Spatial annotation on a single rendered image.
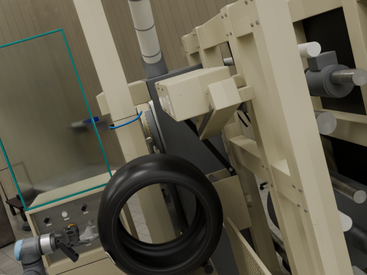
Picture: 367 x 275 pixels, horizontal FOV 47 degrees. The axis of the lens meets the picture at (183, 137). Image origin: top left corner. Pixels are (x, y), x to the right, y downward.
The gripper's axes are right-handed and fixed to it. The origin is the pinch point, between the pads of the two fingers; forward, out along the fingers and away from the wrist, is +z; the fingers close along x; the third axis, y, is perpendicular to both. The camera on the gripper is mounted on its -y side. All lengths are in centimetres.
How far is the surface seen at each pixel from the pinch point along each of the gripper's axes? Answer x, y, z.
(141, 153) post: 27.0, 29.8, 27.4
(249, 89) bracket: -36, 57, 72
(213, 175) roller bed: 39, 7, 65
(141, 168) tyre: -8.7, 29.5, 26.0
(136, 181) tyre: -11.8, 24.7, 22.7
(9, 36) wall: 900, 217, -224
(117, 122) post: 27, 48, 19
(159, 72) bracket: 81, 69, 49
